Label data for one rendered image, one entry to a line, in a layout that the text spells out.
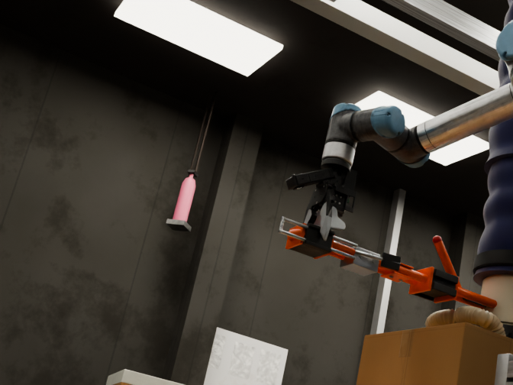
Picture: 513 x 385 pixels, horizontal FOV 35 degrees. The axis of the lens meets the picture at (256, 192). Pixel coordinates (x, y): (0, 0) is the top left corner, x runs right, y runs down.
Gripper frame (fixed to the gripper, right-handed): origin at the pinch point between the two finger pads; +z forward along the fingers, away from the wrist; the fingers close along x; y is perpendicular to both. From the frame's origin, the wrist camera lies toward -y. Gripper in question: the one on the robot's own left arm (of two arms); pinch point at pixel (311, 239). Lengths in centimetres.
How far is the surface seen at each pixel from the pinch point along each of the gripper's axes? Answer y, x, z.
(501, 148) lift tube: 49, -1, -43
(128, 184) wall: 65, 527, -174
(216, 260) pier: 156, 507, -129
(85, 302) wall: 59, 525, -62
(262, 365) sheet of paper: 231, 529, -57
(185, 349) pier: 149, 506, -47
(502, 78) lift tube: 49, 3, -67
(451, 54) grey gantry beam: 147, 180, -197
